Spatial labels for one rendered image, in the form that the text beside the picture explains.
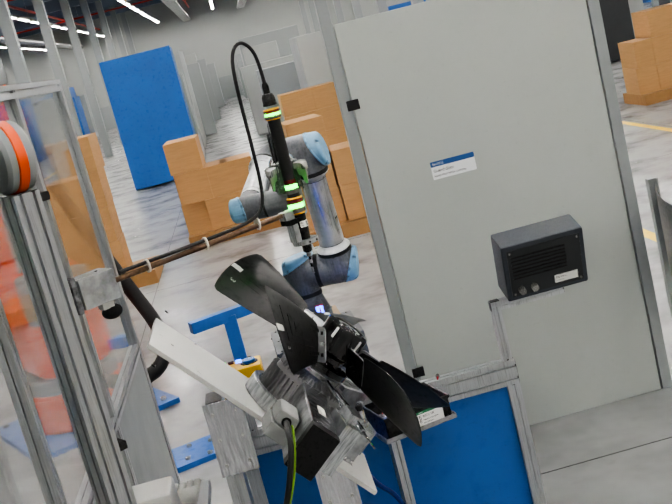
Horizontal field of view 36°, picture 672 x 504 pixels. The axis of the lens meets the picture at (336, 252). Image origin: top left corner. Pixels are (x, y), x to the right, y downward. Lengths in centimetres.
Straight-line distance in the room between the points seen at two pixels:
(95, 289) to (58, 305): 10
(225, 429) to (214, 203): 940
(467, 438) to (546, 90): 190
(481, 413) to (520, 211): 158
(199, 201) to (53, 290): 970
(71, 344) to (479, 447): 151
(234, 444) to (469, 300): 225
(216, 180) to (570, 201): 763
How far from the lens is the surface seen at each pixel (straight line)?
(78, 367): 238
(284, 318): 246
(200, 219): 1208
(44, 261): 234
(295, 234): 272
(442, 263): 469
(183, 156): 1196
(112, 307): 244
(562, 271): 326
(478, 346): 482
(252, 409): 260
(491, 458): 341
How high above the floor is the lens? 196
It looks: 12 degrees down
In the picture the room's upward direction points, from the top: 14 degrees counter-clockwise
